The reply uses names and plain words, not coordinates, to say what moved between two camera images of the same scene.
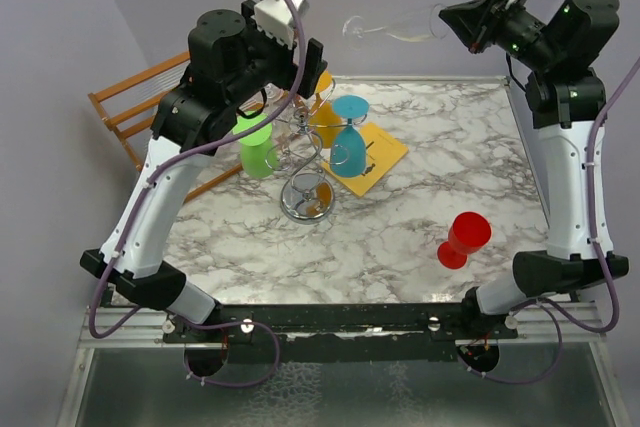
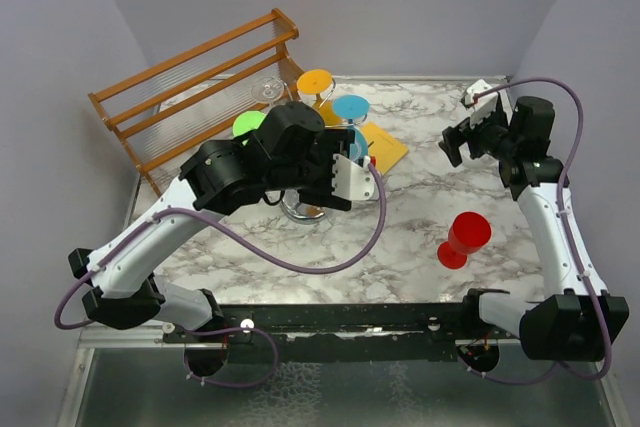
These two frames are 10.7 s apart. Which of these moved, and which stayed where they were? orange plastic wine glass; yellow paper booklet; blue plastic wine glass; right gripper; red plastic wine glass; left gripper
Moved: left gripper; right gripper
Stayed: red plastic wine glass; blue plastic wine glass; yellow paper booklet; orange plastic wine glass
